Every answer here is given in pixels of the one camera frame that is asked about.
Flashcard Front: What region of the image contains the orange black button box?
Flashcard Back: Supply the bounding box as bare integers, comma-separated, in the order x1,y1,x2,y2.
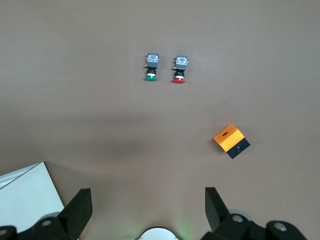
212,124,251,160

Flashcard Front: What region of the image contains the white drawer cabinet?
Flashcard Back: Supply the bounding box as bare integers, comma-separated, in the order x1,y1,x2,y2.
0,161,66,235

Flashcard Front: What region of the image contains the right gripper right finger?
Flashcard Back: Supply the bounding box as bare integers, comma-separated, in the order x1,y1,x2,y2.
201,186,252,240

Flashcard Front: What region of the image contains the green push button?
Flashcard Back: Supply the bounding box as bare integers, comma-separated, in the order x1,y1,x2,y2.
144,52,159,83

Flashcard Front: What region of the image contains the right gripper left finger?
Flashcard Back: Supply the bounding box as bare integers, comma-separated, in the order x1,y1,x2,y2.
32,187,94,240

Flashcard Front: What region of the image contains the brown table cover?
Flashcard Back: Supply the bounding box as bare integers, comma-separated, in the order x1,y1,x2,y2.
0,0,320,240

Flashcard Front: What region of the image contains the red push button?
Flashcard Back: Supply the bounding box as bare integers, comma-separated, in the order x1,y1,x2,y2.
171,54,189,84

